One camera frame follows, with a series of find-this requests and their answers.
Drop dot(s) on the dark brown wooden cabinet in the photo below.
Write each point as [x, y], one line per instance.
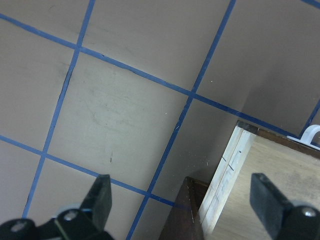
[183, 221]

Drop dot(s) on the light wooden drawer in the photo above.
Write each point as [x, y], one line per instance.
[226, 213]

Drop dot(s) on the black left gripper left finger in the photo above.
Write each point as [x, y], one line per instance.
[97, 203]

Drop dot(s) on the white plastic drawer handle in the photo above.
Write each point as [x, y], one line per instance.
[307, 136]

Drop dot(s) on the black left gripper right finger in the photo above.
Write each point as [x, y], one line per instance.
[269, 204]

